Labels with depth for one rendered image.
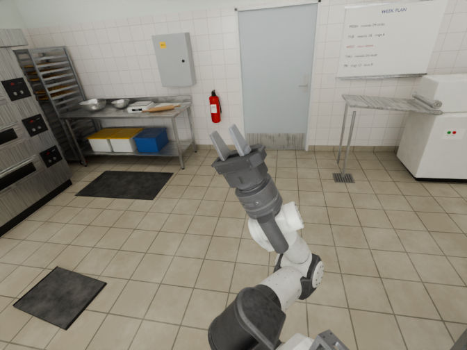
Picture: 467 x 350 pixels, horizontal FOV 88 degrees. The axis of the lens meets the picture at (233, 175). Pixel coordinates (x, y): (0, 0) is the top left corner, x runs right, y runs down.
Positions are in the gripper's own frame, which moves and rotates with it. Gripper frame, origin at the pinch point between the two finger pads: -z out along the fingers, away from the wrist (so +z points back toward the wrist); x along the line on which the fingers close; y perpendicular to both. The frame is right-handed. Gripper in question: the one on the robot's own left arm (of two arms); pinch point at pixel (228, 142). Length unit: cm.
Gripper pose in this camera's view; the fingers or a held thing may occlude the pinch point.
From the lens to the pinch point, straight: 49.2
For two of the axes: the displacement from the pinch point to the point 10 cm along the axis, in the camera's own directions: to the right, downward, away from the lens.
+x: 7.8, -1.6, -6.0
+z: 4.7, 7.9, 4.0
